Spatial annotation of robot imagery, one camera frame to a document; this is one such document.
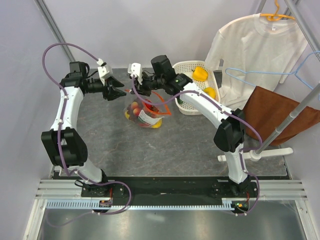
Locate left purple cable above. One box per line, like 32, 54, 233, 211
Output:
41, 42, 133, 228

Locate brown cloth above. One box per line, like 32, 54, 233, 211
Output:
243, 86, 320, 146

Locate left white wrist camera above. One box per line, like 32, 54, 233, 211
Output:
96, 58, 113, 86

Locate white slotted cable duct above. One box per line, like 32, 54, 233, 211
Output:
46, 199, 243, 211

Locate aluminium frame post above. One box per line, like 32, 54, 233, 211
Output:
34, 0, 76, 62

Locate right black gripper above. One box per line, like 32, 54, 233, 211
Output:
131, 72, 165, 97

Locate white plastic basket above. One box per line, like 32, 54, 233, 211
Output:
172, 60, 221, 116

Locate purple grape bunch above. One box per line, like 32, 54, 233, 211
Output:
127, 101, 139, 116

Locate yellow bell pepper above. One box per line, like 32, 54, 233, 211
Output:
192, 66, 209, 82

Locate red lychee bunch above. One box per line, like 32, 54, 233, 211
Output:
134, 100, 160, 118

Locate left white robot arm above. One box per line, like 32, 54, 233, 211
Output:
41, 59, 126, 197

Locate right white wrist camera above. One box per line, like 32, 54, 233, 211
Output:
127, 62, 143, 85

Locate clear zip top bag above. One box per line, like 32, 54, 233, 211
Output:
123, 89, 172, 129

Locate purple cable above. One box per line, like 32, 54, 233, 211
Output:
41, 42, 133, 228
131, 74, 264, 216

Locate white t-shirt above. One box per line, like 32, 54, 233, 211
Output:
205, 14, 308, 110

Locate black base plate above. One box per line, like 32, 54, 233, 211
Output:
74, 176, 258, 206

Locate yellow banana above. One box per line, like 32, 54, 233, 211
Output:
203, 87, 217, 99

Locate orange clothes hanger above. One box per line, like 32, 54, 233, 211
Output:
259, 0, 295, 22

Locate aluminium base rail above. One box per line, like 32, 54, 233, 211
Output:
35, 179, 308, 201

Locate green cucumber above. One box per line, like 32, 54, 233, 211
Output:
177, 98, 183, 105

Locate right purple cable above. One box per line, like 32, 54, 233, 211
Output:
131, 74, 264, 216

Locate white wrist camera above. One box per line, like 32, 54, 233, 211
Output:
127, 62, 143, 85
96, 58, 113, 86

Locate blue clothes hanger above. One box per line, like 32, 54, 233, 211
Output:
224, 50, 320, 90

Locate grey clothes rack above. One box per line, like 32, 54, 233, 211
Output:
217, 0, 320, 163

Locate yellow lemon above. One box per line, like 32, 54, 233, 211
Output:
124, 110, 163, 129

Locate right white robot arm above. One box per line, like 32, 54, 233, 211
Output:
128, 55, 250, 197

